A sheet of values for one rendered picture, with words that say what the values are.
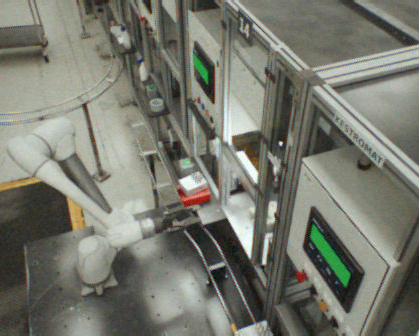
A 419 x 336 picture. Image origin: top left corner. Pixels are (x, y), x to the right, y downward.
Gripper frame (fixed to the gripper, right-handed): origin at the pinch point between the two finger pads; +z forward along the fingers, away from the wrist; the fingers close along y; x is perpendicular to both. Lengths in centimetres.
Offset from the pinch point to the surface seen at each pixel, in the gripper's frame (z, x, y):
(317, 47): 37, -22, 88
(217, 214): 17.1, 14.1, -21.4
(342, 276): 18, -79, 49
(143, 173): 3, 160, -112
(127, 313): -40, -11, -44
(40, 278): -78, 25, -44
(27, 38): -69, 409, -85
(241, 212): 29.8, 10.9, -21.5
